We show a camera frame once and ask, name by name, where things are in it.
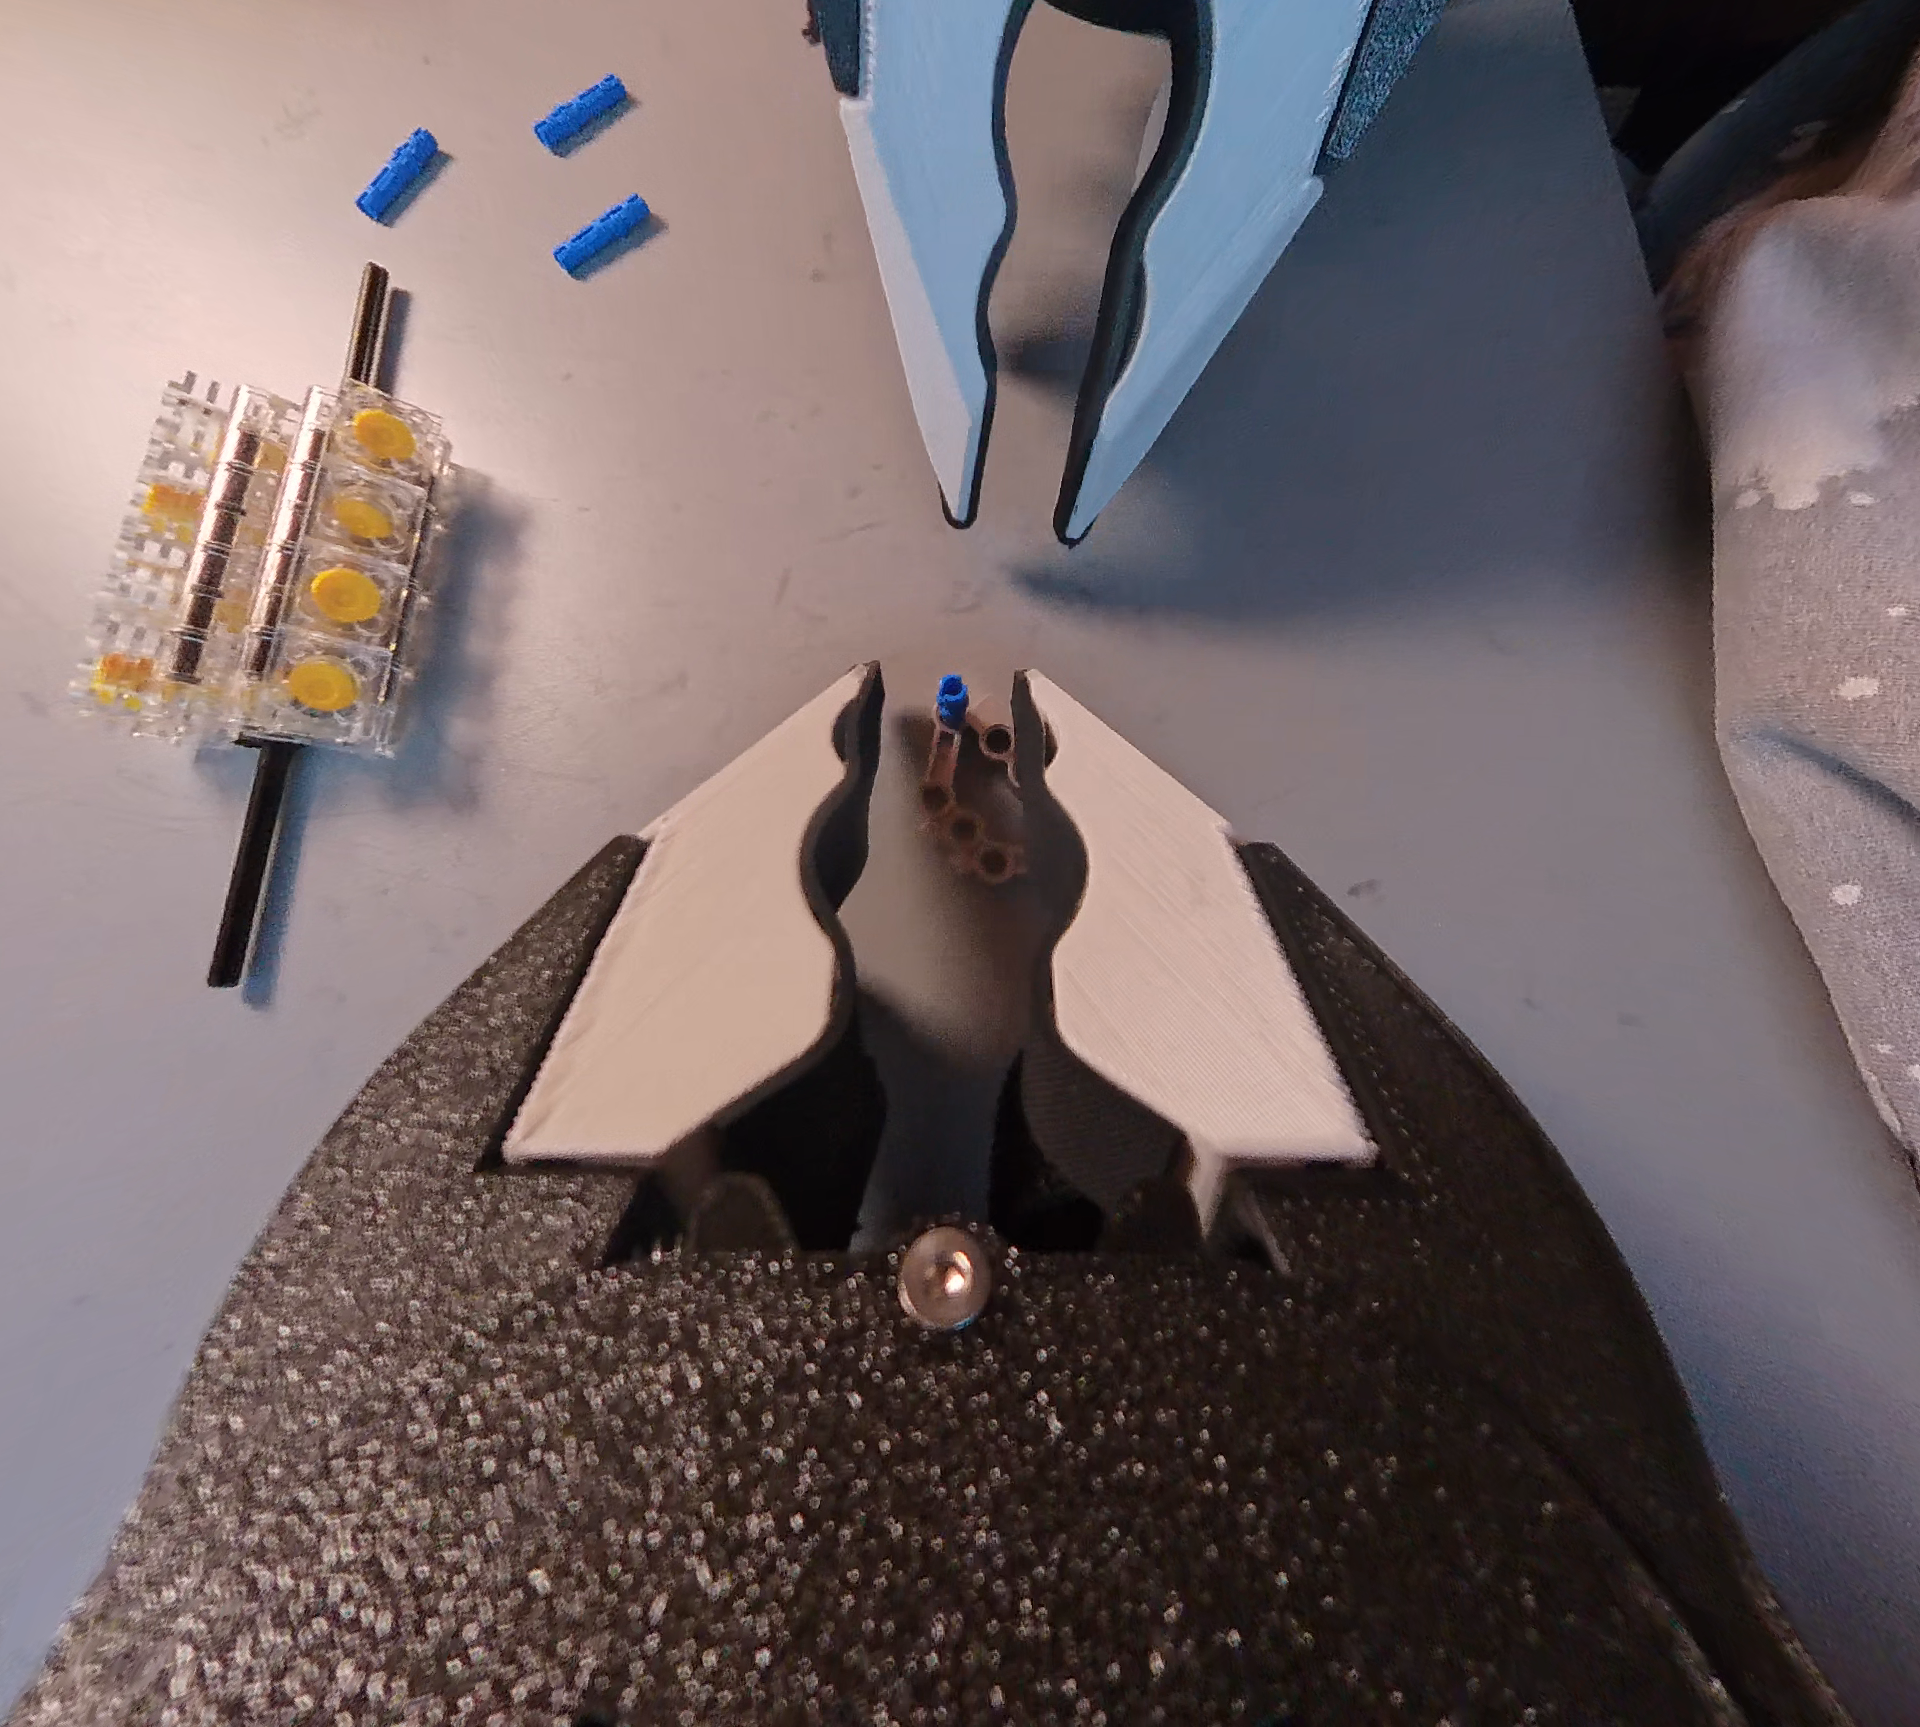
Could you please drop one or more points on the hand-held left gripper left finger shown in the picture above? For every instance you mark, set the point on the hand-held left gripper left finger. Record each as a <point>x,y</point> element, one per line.
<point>691,992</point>

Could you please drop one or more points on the clear engine block model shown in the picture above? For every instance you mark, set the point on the clear engine block model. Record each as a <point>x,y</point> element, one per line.
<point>344,594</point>

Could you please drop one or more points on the person's body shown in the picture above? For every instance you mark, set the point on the person's body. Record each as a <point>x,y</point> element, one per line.
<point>1831,558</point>

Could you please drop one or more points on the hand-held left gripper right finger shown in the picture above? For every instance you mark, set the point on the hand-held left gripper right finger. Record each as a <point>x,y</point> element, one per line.
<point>1201,992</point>

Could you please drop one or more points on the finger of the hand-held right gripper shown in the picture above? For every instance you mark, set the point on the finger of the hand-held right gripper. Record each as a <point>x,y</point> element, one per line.
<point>930,33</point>
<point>1261,33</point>

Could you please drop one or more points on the blue friction pin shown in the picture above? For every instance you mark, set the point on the blue friction pin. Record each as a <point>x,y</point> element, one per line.
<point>403,175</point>
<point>580,115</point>
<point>948,696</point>
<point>609,235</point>

